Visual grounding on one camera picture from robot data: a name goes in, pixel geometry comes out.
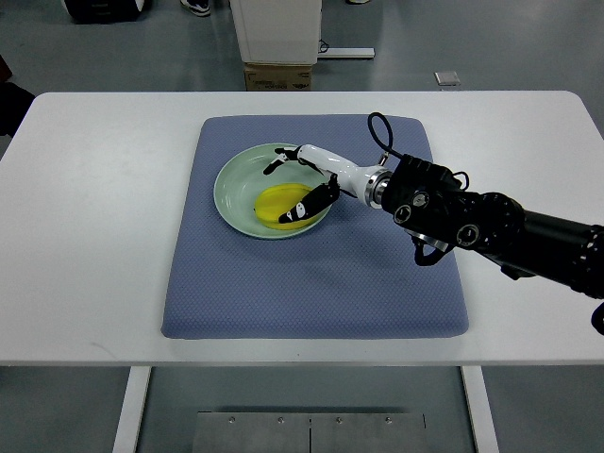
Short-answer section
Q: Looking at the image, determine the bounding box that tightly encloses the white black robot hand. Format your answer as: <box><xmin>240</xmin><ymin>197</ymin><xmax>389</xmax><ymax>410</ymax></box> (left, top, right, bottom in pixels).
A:
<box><xmin>263</xmin><ymin>144</ymin><xmax>392</xmax><ymax>225</ymax></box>

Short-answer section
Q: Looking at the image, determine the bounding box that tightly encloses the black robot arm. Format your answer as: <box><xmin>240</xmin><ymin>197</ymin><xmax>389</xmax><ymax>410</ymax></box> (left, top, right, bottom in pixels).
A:
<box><xmin>374</xmin><ymin>154</ymin><xmax>603</xmax><ymax>299</ymax></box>

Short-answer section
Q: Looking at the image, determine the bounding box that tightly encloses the light green plate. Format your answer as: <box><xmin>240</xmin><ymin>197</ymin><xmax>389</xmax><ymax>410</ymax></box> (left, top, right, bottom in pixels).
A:
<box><xmin>213</xmin><ymin>143</ymin><xmax>329</xmax><ymax>240</ymax></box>

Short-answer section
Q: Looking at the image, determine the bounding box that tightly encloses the grey floor plate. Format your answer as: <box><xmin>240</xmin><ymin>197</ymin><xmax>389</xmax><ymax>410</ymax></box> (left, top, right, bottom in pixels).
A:
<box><xmin>434</xmin><ymin>71</ymin><xmax>461</xmax><ymax>87</ymax></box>

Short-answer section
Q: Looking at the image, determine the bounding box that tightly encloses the blue textured mat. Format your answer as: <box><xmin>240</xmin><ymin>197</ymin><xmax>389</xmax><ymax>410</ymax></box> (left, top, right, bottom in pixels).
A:
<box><xmin>161</xmin><ymin>114</ymin><xmax>468</xmax><ymax>339</ymax></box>

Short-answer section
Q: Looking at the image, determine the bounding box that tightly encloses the cardboard box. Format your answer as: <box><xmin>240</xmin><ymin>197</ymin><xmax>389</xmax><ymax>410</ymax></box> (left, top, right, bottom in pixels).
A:
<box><xmin>243</xmin><ymin>63</ymin><xmax>312</xmax><ymax>92</ymax></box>

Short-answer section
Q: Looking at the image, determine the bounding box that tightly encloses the person leg with sneaker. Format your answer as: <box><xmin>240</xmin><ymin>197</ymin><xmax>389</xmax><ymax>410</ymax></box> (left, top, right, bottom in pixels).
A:
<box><xmin>180</xmin><ymin>0</ymin><xmax>210</xmax><ymax>17</ymax></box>

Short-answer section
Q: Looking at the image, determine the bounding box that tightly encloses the white table leg right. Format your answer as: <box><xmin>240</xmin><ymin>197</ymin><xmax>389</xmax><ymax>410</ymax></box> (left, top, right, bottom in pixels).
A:
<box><xmin>461</xmin><ymin>366</ymin><xmax>499</xmax><ymax>453</ymax></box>

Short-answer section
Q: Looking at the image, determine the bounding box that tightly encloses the white table leg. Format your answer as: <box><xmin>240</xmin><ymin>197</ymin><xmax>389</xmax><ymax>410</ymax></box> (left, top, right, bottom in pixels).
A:
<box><xmin>112</xmin><ymin>366</ymin><xmax>152</xmax><ymax>453</ymax></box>
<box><xmin>461</xmin><ymin>366</ymin><xmax>499</xmax><ymax>453</ymax></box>

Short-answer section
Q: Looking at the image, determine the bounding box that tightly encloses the white table leg left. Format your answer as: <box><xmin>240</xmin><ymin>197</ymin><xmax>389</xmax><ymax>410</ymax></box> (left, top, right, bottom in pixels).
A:
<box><xmin>112</xmin><ymin>366</ymin><xmax>152</xmax><ymax>453</ymax></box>

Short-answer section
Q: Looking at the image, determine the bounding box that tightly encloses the black wheeled device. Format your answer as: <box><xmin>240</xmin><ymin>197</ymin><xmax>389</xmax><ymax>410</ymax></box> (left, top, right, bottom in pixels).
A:
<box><xmin>61</xmin><ymin>0</ymin><xmax>148</xmax><ymax>24</ymax></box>

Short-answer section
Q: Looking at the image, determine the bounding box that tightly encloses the dark object at left edge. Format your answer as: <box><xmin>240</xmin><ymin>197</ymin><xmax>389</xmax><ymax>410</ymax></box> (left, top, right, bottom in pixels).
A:
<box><xmin>0</xmin><ymin>59</ymin><xmax>35</xmax><ymax>137</ymax></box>

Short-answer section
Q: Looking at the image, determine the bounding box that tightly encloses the white floor rail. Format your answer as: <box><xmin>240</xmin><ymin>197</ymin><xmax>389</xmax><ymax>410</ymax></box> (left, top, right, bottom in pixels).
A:
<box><xmin>317</xmin><ymin>47</ymin><xmax>376</xmax><ymax>59</ymax></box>

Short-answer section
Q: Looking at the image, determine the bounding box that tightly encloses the metal base plate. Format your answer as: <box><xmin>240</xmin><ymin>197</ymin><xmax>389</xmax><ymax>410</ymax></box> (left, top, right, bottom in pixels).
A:
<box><xmin>193</xmin><ymin>411</ymin><xmax>430</xmax><ymax>452</ymax></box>

